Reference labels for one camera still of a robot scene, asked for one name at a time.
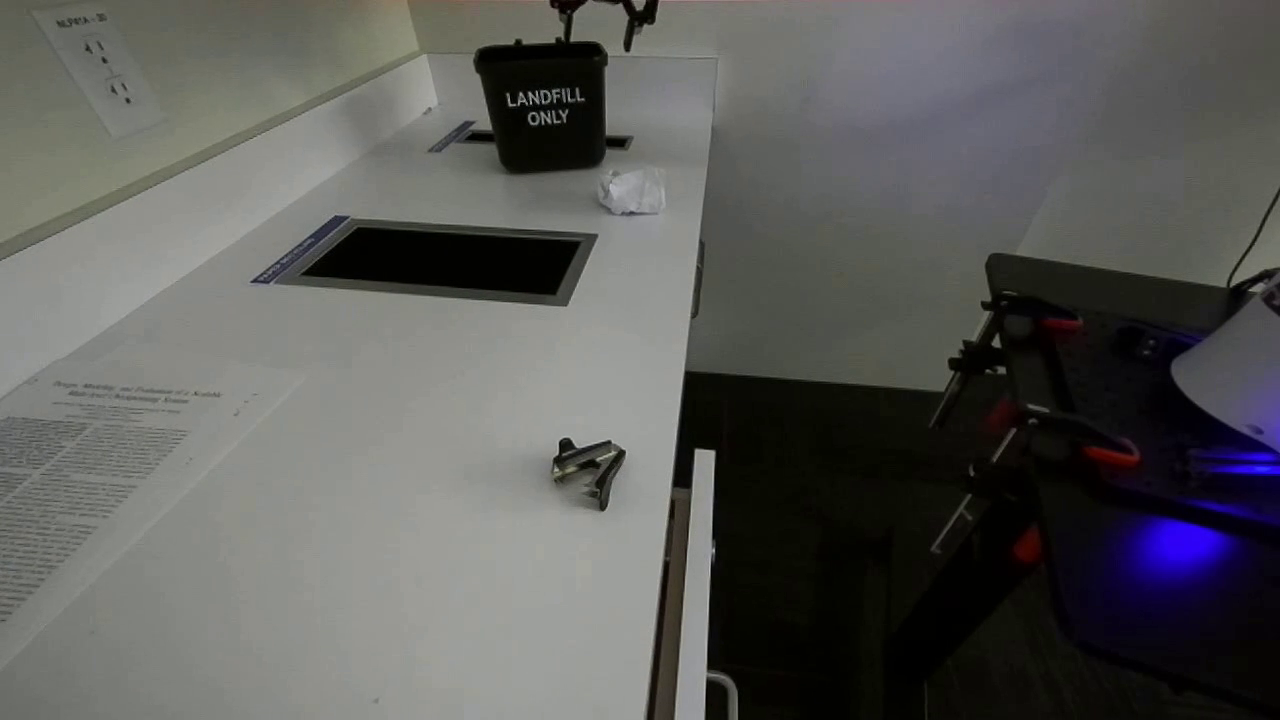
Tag black landfill only bin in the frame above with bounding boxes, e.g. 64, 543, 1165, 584
473, 35, 616, 176

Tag large metal-framed counter opening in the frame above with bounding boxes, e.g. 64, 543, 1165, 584
252, 210, 602, 312

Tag crumpled white paper ball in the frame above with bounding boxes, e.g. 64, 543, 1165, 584
595, 167, 670, 221

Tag small metal clip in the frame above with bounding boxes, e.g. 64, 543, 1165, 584
547, 432, 632, 517

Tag white cabinet door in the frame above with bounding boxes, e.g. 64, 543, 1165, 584
671, 444, 723, 720

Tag printed white paper sheet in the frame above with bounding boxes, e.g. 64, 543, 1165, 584
0, 346, 309, 671

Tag white curved sheet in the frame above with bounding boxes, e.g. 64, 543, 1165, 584
1167, 293, 1280, 455

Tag black equipment table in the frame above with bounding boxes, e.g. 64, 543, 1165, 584
885, 250, 1280, 714

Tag white wall power outlet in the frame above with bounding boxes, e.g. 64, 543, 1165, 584
38, 0, 169, 140

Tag black clamp red handle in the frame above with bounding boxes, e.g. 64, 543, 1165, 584
930, 293, 1092, 432
986, 394, 1148, 485
932, 476, 1051, 576

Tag thin black cable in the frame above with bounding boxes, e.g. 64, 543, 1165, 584
1223, 185, 1280, 293

